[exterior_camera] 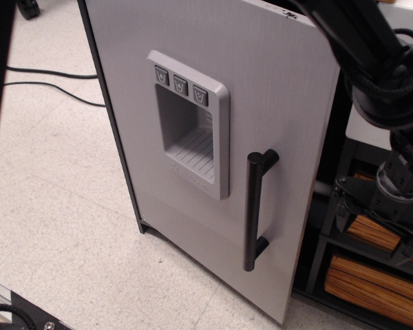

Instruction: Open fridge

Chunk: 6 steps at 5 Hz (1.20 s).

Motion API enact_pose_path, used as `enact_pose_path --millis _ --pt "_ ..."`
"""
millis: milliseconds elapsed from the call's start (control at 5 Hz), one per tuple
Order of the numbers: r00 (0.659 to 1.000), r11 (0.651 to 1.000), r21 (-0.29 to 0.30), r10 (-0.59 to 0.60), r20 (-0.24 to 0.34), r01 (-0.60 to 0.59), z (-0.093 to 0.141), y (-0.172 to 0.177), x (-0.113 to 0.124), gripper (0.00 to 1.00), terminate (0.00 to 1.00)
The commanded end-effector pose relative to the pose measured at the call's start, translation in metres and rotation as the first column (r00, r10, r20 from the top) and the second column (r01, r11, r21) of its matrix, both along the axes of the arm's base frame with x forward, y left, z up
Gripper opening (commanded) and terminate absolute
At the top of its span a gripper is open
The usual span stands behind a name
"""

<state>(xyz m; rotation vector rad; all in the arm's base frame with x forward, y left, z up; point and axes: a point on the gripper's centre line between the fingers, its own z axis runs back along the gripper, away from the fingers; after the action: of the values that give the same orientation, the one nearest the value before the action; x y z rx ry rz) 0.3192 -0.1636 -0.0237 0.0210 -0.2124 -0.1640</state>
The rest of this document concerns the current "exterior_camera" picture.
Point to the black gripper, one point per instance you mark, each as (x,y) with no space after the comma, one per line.
(359,197)

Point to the black fridge door handle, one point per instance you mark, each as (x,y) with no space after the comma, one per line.
(258,164)

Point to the grey toy fridge door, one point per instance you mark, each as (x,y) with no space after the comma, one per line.
(210,148)

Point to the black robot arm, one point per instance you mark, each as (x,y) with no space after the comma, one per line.
(377,62)

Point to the upper wooden slat basket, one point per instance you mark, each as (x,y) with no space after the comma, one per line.
(369,232)

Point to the wooden slat basket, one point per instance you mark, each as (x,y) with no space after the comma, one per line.
(370,288)
(369,232)

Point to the lower wooden slat basket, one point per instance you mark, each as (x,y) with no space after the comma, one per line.
(370,288)

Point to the grey water dispenser panel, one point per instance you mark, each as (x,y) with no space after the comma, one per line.
(194,115)

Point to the black caster wheel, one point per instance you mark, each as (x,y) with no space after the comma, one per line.
(29,9)

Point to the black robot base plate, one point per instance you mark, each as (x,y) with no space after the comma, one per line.
(18,313)

